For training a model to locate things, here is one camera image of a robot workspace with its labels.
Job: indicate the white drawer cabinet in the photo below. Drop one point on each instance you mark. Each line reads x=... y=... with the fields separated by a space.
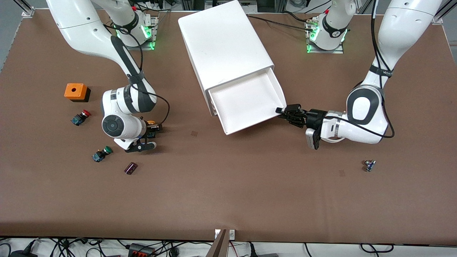
x=221 y=39

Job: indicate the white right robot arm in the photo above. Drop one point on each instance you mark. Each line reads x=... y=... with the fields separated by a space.
x=78 y=28

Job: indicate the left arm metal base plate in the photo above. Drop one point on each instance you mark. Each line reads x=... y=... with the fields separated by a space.
x=326 y=51

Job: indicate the green push button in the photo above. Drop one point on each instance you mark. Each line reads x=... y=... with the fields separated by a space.
x=101 y=154

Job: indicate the dark red capacitor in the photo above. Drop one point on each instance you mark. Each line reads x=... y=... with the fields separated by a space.
x=130 y=168

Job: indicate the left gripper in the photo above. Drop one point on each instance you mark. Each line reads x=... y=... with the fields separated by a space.
x=315 y=118

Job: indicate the small blue metal component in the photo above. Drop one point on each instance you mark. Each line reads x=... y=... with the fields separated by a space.
x=369 y=165

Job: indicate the black orange power strip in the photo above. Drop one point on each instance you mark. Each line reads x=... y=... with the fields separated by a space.
x=141 y=250

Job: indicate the white closed drawer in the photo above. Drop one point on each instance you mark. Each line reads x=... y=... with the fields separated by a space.
x=214 y=111
x=212 y=103

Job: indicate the small white bracket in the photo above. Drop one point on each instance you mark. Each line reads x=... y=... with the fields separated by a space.
x=232 y=234

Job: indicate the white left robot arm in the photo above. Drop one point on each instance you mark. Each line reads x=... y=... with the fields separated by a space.
x=403 y=25

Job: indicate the white curved plastic strip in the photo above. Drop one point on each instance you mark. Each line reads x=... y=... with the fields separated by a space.
x=332 y=140

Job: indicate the black power adapter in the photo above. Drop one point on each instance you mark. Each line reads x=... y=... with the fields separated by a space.
x=22 y=253

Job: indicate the metal table corner bracket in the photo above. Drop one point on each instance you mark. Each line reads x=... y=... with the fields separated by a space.
x=28 y=13
x=436 y=18

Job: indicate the yellow push button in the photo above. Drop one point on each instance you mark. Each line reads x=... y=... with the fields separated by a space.
x=151 y=123

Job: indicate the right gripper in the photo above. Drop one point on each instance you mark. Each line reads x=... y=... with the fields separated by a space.
x=152 y=130

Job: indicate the red push button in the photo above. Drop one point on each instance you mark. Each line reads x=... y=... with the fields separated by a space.
x=81 y=117

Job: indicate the tan wooden post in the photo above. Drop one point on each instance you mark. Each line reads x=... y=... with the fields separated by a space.
x=218 y=248

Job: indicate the orange button enclosure box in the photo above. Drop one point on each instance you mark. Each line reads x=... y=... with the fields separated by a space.
x=74 y=91

